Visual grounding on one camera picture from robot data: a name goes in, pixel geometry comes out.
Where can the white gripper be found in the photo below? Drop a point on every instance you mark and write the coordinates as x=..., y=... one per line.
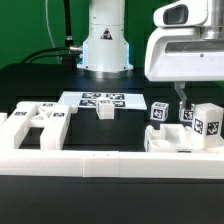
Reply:
x=187, y=44

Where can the white chair seat part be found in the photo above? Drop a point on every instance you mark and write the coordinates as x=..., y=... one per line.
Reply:
x=175, y=138

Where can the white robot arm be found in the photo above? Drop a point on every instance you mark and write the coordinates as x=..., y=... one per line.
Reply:
x=105, y=51

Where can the white chair back part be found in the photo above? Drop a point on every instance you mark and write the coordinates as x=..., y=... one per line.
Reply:
x=53, y=118

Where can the white tag sheet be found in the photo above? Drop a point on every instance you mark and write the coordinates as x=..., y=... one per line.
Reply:
x=88, y=99

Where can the white U-shaped obstacle frame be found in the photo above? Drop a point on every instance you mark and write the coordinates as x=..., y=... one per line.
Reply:
x=27, y=162

